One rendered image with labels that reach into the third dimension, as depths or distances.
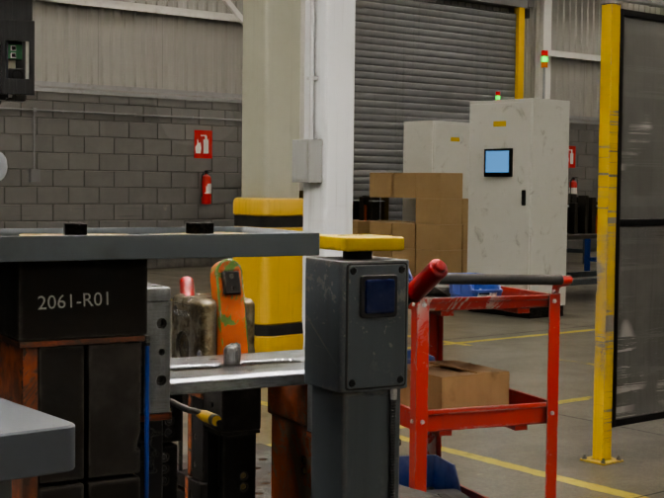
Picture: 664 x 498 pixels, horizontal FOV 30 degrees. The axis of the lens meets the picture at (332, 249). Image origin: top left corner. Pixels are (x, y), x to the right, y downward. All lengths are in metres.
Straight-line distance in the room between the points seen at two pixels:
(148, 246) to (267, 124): 7.49
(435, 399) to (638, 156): 2.52
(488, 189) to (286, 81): 3.69
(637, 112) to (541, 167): 5.78
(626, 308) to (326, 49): 1.77
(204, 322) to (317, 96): 3.78
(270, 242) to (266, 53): 7.49
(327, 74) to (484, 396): 2.11
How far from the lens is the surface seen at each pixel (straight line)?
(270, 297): 8.38
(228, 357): 1.40
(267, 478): 2.16
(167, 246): 0.93
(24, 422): 0.56
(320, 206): 5.24
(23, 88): 0.90
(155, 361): 1.14
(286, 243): 0.97
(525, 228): 11.40
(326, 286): 1.06
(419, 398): 3.36
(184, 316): 1.59
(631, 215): 5.69
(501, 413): 3.51
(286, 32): 8.54
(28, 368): 0.93
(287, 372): 1.34
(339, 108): 5.27
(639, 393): 5.82
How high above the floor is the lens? 1.20
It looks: 3 degrees down
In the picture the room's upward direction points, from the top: 1 degrees clockwise
